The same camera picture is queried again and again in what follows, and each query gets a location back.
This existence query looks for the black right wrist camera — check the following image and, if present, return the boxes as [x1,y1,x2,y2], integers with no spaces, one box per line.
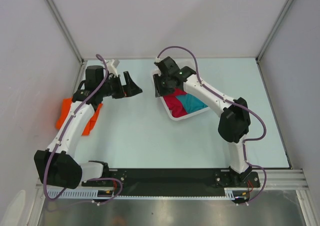
[155,57,180,76]

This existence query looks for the white plastic basket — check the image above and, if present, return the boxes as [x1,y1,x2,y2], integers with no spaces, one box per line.
[152,59,209,121]

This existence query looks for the orange t shirt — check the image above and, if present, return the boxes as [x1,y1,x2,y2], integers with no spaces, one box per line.
[55,98,103,136]

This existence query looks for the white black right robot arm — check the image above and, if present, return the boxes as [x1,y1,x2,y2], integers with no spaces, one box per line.
[153,63,252,186]

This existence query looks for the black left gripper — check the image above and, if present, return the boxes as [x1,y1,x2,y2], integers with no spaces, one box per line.
[98,71,142,99]

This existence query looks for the teal t shirt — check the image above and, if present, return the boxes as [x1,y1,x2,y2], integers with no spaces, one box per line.
[176,94,207,114]

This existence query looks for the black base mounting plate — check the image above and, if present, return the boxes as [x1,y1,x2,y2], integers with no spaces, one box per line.
[81,168,261,197]

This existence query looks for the magenta t shirt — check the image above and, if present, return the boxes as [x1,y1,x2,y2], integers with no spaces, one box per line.
[163,89,188,118]

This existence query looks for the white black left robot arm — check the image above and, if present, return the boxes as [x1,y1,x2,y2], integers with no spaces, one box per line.
[34,65,142,189]

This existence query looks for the white slotted cable duct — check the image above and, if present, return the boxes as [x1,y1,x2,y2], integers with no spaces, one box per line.
[59,189,248,200]

